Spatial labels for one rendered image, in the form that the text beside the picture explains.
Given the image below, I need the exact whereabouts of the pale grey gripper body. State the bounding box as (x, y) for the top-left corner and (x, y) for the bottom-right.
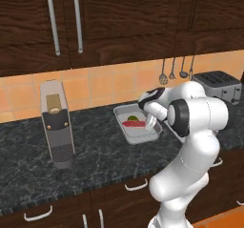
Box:
(144, 113), (158, 133)

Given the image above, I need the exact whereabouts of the grey tupperware container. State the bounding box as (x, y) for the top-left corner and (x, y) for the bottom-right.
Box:
(112, 103), (164, 146)

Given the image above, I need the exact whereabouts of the red steak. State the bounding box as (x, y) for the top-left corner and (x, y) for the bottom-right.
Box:
(121, 120), (147, 129)

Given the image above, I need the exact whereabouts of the hanging metal slotted spoon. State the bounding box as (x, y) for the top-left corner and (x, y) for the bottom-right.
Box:
(158, 58), (169, 86)

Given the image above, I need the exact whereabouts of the hanging metal small utensil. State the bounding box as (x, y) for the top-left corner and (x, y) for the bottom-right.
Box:
(168, 57), (177, 81)

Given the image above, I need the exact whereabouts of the hanging metal ladle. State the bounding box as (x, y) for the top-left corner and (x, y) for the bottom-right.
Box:
(178, 56), (190, 79)

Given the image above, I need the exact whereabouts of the hanging metal fork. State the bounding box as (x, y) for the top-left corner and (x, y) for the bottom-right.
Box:
(188, 54), (196, 81)

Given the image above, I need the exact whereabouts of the silver toaster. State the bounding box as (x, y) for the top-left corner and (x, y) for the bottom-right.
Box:
(191, 70), (243, 106)

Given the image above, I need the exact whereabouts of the grey coffee machine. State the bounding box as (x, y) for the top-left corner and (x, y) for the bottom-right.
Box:
(39, 79), (77, 170)

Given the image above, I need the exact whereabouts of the white base cupboard handle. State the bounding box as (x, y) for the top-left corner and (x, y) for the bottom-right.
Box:
(82, 214), (90, 228)
(97, 208), (105, 228)

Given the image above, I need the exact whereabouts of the long silver cupboard handle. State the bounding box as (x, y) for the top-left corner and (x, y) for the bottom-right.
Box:
(45, 0), (62, 57)
(71, 0), (85, 54)

